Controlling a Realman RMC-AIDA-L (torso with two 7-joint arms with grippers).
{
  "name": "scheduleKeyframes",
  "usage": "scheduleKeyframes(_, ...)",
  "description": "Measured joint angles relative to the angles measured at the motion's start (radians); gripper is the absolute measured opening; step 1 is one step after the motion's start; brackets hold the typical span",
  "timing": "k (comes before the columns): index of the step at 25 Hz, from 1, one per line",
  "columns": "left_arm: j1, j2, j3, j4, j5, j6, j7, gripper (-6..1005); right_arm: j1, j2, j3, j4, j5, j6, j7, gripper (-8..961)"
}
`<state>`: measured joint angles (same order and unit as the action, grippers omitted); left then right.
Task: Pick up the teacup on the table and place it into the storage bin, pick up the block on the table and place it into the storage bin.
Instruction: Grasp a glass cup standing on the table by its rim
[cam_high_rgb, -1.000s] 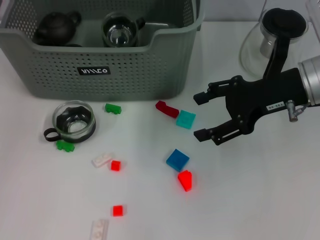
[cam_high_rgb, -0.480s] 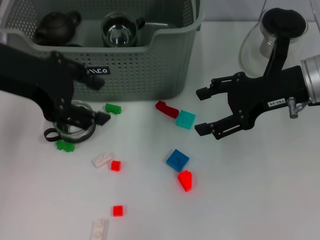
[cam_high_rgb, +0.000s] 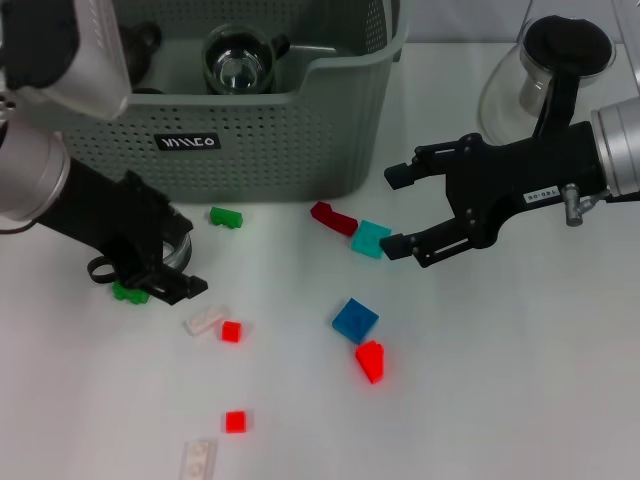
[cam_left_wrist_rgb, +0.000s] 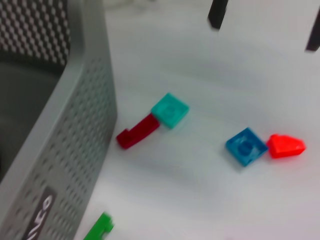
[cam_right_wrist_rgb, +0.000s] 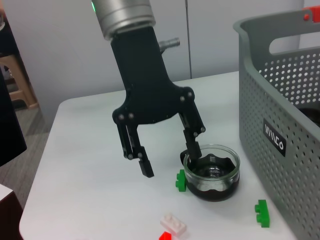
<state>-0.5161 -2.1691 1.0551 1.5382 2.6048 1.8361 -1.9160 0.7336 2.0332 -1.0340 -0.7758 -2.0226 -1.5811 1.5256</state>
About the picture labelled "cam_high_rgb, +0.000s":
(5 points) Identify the bright red sloped brick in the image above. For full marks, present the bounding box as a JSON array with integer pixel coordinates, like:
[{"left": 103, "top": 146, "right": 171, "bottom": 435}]
[{"left": 354, "top": 339, "right": 387, "bottom": 385}]

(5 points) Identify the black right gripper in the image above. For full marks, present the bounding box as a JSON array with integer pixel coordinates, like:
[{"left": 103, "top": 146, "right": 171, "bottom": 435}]
[{"left": 378, "top": 122, "right": 610, "bottom": 270}]

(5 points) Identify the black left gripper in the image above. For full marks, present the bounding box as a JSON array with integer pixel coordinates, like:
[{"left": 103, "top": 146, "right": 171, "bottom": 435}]
[{"left": 39, "top": 159, "right": 209, "bottom": 306}]

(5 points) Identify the white two-stud brick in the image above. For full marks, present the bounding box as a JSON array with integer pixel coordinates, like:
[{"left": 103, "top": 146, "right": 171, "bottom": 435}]
[{"left": 183, "top": 304, "right": 231, "bottom": 339}]

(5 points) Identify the grey perforated storage bin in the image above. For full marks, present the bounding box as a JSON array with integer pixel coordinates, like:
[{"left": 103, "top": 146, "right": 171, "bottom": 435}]
[{"left": 59, "top": 0, "right": 411, "bottom": 204}]

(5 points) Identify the dark red curved brick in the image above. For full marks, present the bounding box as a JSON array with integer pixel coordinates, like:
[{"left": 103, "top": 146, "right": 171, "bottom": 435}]
[{"left": 309, "top": 200, "right": 359, "bottom": 236}]

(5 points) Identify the glass pitcher with black handle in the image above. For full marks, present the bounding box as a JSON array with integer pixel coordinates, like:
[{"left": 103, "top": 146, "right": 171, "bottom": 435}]
[{"left": 477, "top": 14, "right": 617, "bottom": 146}]

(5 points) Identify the green toy brick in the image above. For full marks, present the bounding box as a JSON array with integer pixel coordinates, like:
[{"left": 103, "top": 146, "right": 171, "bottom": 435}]
[
  {"left": 208, "top": 205, "right": 245, "bottom": 230},
  {"left": 110, "top": 280, "right": 151, "bottom": 306}
]

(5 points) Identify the right gripper silver metal fitting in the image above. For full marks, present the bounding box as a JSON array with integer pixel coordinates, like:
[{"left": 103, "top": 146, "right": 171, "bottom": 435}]
[{"left": 563, "top": 183, "right": 585, "bottom": 228}]

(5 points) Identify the teal toy brick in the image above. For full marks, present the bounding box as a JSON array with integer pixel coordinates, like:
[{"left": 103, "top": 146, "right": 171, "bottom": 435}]
[{"left": 350, "top": 219, "right": 393, "bottom": 260}]

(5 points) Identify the translucent clear two-stud brick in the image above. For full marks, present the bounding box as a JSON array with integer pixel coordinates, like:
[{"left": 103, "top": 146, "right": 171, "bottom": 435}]
[{"left": 182, "top": 438, "right": 220, "bottom": 480}]

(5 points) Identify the left gripper dark cable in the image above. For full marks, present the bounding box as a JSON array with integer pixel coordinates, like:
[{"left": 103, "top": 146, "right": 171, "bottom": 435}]
[{"left": 0, "top": 219, "right": 39, "bottom": 236}]

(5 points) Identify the blue toy brick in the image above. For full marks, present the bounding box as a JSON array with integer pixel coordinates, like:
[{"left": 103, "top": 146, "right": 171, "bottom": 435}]
[{"left": 332, "top": 297, "right": 380, "bottom": 345}]

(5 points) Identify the dark clay teapot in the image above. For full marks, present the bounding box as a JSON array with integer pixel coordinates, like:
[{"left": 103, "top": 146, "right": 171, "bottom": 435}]
[{"left": 118, "top": 20, "right": 164, "bottom": 87}]

